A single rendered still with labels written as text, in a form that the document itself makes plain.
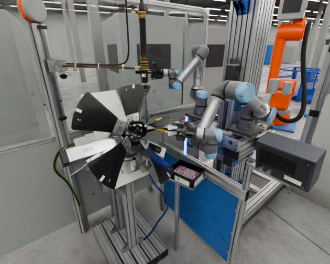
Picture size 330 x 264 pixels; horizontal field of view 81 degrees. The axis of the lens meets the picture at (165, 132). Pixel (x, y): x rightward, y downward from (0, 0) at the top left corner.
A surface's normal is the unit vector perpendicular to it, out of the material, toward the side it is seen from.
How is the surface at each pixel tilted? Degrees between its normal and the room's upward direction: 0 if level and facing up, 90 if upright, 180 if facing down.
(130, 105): 47
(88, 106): 75
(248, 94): 86
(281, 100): 90
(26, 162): 90
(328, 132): 90
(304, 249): 0
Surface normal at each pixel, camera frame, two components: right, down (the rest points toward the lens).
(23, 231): 0.61, 0.32
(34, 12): 0.95, 0.11
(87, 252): 0.00, -0.92
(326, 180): -0.80, 0.24
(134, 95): -0.17, -0.43
